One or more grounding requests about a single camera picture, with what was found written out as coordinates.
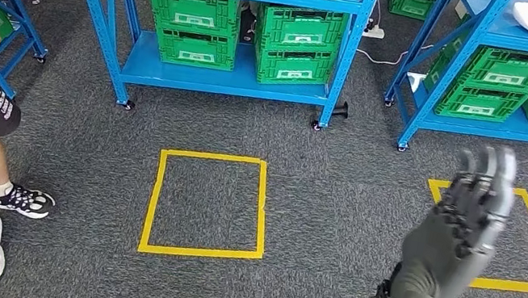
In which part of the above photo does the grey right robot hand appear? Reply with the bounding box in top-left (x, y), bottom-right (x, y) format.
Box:
top-left (391, 131), bottom-right (525, 298)

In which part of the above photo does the white power strip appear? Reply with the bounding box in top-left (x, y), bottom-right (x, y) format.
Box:
top-left (360, 22), bottom-right (388, 41)

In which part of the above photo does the white floor cable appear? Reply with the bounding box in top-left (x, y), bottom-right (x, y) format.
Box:
top-left (354, 30), bottom-right (437, 74)

